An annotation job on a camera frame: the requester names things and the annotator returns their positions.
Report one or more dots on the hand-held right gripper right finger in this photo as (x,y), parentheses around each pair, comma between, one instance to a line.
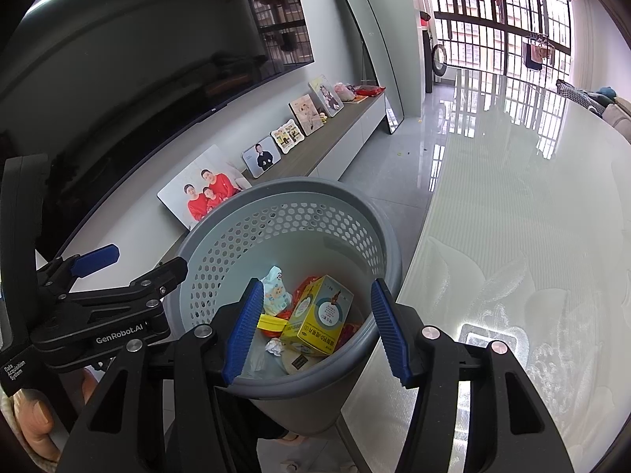
(389,335)

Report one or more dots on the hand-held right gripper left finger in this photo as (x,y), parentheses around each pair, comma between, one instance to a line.
(241,335)

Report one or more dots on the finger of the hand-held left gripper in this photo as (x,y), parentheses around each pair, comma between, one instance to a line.
(93,258)
(118,325)

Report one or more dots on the yellow plastic lid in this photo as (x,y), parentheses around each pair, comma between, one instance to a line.
(272,323)

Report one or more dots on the silver paper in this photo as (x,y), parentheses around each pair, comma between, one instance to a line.
(274,347)

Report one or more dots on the light blue white pouch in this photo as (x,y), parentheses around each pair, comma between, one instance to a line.
(275,290)

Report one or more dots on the red plastic bag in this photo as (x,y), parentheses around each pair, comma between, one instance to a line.
(300,290)

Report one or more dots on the yellow cardboard box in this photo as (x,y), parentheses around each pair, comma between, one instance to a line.
(318,315)

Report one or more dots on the grey perforated waste basket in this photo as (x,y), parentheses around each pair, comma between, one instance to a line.
(305,221)

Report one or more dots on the person's left hand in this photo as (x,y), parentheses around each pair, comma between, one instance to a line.
(32,423)

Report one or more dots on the large family photo print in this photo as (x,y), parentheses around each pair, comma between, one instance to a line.
(202,189)

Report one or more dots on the grey wooden television cabinet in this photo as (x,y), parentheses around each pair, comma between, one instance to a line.
(335,143)

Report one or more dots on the black television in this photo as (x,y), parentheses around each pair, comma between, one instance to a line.
(123,59)

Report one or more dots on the red packet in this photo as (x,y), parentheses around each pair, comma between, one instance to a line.
(369,91)

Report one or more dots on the washing machine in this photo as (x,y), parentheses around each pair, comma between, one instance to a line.
(437,59)

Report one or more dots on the black framed standing mirror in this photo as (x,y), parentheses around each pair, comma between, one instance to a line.
(369,49)

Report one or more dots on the checked blanket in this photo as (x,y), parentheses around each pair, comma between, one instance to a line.
(579,96)

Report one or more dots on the grey sofa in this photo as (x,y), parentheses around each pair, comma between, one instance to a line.
(618,118)

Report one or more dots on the small clothes drying hanger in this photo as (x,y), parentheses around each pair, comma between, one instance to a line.
(537,54)

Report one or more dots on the blue cushion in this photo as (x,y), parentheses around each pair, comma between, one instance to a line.
(606,93)

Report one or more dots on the black window grille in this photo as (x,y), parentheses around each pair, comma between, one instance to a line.
(493,24)

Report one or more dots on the dark suit portrait photo frame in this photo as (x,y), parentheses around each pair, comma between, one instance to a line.
(261,157)

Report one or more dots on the yellow scalloped photo frame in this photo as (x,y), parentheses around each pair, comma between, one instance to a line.
(287,135)

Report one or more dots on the child photo frame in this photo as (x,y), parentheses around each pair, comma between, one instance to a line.
(306,114)

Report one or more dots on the baby photo frame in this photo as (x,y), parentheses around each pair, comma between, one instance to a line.
(326,96)

